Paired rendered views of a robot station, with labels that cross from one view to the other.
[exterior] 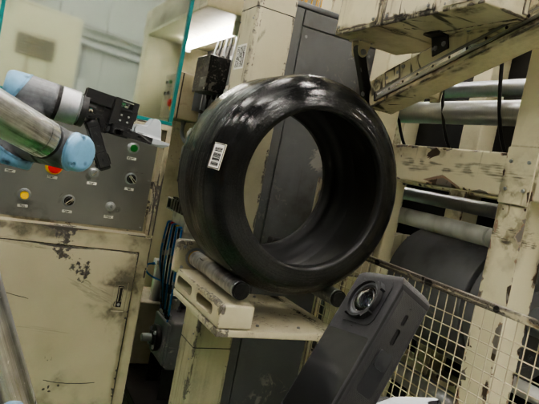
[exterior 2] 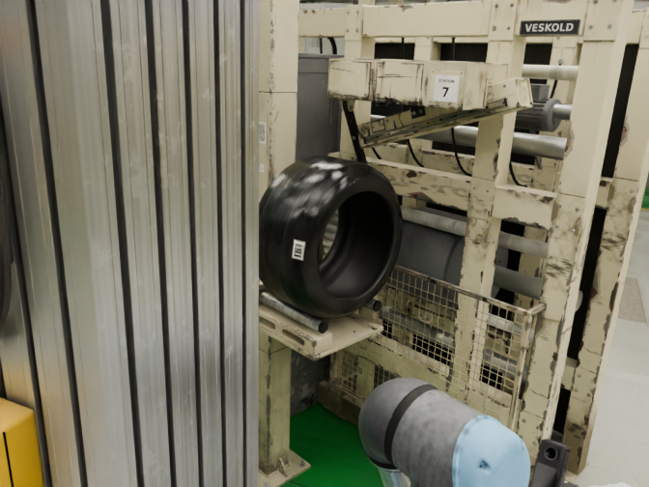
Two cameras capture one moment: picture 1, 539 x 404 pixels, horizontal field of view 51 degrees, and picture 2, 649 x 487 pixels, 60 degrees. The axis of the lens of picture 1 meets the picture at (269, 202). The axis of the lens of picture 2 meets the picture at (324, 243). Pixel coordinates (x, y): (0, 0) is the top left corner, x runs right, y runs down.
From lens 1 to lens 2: 0.86 m
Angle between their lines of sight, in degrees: 22
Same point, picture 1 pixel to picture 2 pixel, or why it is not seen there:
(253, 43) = (272, 124)
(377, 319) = (559, 463)
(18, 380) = not seen: outside the picture
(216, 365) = (285, 358)
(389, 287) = (560, 449)
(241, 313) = (325, 341)
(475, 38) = (446, 114)
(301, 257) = (336, 274)
